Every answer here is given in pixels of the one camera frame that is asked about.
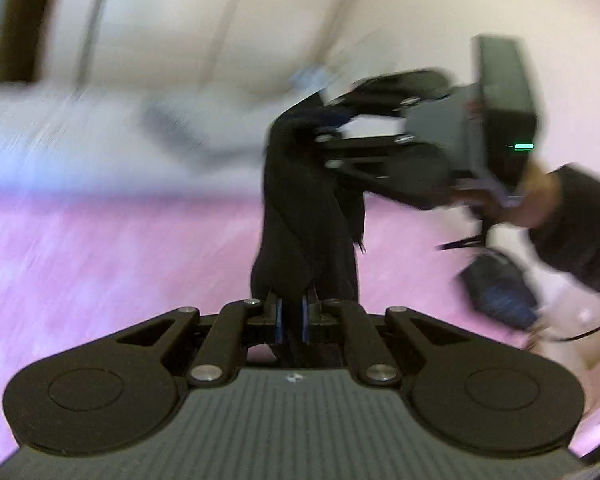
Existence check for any black zip fleece jacket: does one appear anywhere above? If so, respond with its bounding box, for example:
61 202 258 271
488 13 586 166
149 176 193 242
249 102 368 356

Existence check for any operator right hand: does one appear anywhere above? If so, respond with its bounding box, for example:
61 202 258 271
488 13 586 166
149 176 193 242
477 162 562 229

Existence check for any cream wardrobe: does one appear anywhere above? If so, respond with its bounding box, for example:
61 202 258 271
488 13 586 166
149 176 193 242
41 0 347 94

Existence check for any pink rose bed blanket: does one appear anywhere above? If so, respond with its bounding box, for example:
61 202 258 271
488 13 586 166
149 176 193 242
0 194 600 461

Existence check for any white ribbed rolled quilt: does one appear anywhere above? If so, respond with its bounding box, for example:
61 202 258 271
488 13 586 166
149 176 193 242
0 84 298 197

